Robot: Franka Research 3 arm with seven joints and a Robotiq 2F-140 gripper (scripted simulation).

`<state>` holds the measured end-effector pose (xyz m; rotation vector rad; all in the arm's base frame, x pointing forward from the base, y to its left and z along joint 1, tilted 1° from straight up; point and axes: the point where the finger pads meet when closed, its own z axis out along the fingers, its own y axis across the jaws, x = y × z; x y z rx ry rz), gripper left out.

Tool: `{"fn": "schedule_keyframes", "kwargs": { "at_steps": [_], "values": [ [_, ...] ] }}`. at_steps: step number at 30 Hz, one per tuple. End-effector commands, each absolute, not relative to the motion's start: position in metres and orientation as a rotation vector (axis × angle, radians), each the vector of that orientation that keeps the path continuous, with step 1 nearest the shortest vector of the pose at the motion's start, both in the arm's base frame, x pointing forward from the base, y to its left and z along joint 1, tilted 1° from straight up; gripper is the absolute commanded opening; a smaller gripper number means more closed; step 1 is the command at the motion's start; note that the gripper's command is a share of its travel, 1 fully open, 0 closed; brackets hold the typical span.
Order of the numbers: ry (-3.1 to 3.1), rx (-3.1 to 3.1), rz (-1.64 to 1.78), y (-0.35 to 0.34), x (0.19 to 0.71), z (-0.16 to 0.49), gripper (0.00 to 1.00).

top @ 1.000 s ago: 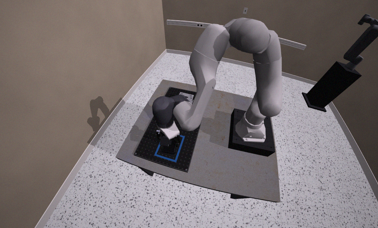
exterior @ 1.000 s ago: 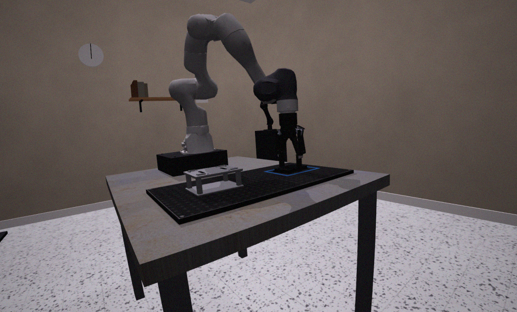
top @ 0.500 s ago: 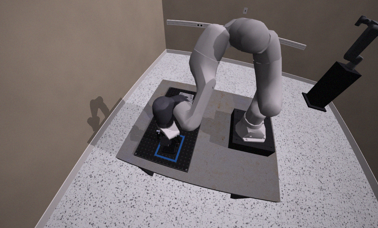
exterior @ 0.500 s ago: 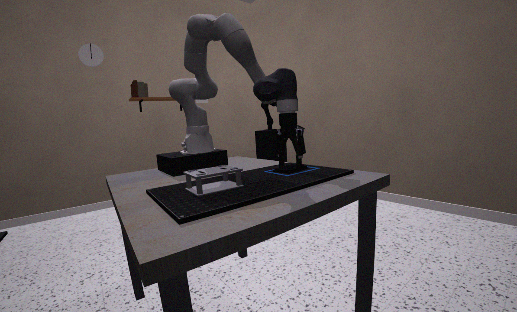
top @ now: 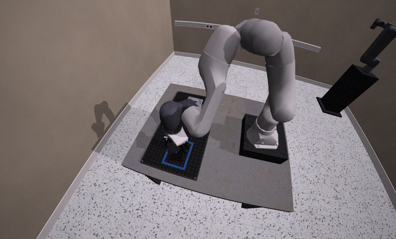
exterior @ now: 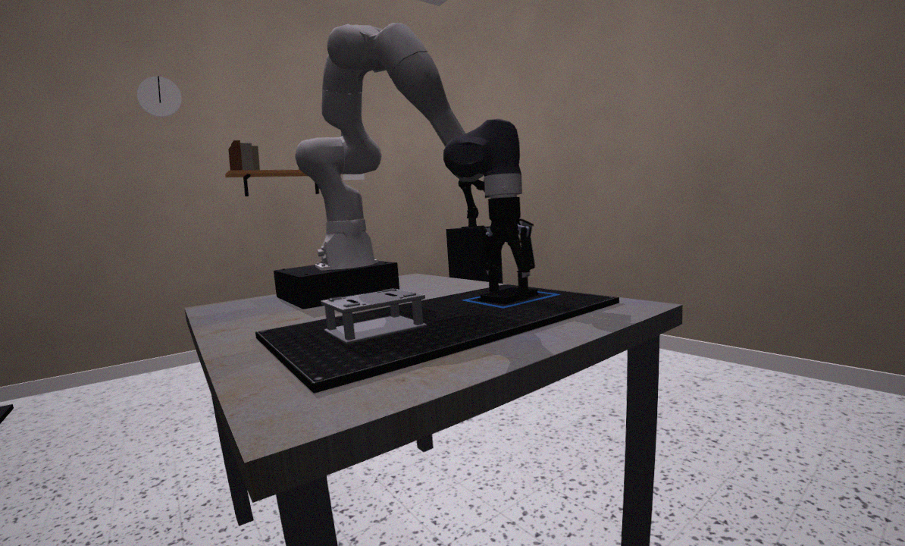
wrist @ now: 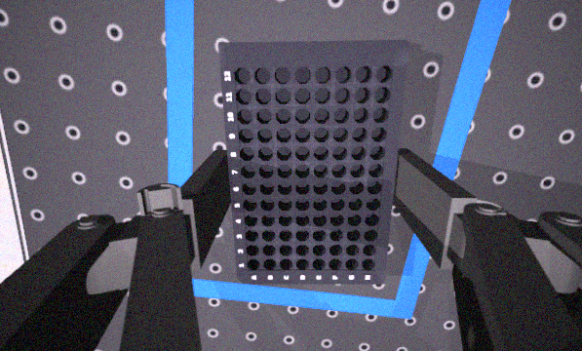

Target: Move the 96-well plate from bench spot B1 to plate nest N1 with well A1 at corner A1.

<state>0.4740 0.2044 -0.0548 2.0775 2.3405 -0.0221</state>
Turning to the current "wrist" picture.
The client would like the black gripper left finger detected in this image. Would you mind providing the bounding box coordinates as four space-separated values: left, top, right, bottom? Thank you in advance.
0 150 231 351

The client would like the blue tape outline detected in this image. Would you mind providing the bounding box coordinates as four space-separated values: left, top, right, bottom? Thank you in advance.
165 0 511 319

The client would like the black well plate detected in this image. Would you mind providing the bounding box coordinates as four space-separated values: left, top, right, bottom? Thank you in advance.
218 40 410 285

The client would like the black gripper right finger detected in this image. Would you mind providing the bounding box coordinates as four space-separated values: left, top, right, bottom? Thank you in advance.
393 148 582 351

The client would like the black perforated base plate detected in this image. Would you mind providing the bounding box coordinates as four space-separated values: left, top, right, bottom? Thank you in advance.
0 0 582 351

